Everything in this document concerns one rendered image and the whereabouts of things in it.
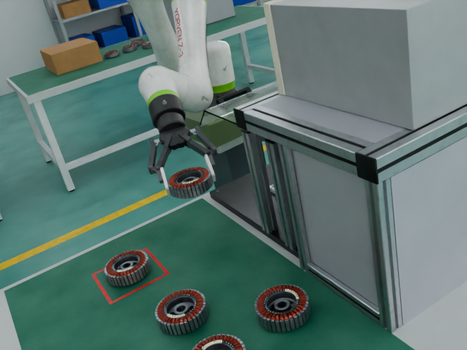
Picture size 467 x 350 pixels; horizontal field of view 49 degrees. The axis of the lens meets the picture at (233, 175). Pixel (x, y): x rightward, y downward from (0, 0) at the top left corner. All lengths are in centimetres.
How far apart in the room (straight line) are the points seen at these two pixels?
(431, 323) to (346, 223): 25
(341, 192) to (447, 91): 25
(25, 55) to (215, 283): 680
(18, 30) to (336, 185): 704
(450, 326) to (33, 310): 95
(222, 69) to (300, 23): 100
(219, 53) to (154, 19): 30
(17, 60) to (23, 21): 53
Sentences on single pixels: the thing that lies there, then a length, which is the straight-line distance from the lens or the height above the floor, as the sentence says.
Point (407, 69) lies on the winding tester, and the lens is 89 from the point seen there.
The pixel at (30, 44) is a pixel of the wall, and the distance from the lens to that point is 782.
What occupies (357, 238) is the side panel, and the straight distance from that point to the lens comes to 100.
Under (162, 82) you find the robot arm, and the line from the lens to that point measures 146.
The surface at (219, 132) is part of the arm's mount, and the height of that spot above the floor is 80.
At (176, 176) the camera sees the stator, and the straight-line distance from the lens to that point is 131.
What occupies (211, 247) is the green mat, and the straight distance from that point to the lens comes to 136.
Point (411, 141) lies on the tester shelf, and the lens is 89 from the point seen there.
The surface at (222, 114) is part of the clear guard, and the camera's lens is 130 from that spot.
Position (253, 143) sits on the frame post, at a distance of 121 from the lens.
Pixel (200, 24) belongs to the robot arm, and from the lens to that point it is 166.
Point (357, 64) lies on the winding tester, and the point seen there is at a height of 122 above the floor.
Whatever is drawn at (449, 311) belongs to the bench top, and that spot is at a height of 75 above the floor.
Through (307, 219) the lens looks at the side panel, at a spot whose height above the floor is 90.
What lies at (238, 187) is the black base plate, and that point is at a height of 77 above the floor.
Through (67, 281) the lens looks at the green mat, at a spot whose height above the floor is 75.
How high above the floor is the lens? 149
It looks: 26 degrees down
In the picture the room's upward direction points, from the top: 13 degrees counter-clockwise
